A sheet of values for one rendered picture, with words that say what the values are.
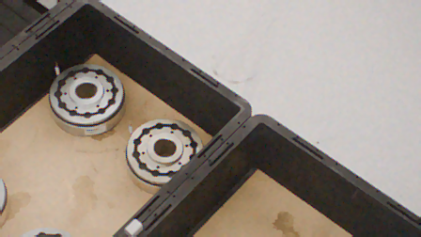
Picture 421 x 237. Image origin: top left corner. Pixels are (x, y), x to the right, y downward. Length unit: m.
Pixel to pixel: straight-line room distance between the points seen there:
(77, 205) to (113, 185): 0.05
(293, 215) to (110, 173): 0.25
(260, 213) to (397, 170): 0.30
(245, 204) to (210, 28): 0.44
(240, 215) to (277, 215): 0.05
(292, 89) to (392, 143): 0.18
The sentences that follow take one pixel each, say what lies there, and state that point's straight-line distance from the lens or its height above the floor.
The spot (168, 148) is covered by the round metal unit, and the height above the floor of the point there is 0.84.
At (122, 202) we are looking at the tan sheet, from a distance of 1.10.
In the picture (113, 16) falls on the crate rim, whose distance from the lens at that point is 1.16.
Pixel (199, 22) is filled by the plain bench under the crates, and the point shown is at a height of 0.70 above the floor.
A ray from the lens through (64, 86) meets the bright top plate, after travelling 1.18.
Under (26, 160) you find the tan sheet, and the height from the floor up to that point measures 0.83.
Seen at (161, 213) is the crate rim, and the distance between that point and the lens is 0.98.
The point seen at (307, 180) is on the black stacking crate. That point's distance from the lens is 1.08.
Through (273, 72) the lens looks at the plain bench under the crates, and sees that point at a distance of 1.40.
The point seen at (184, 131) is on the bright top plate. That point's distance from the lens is 1.13.
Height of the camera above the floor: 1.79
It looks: 57 degrees down
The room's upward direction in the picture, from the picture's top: straight up
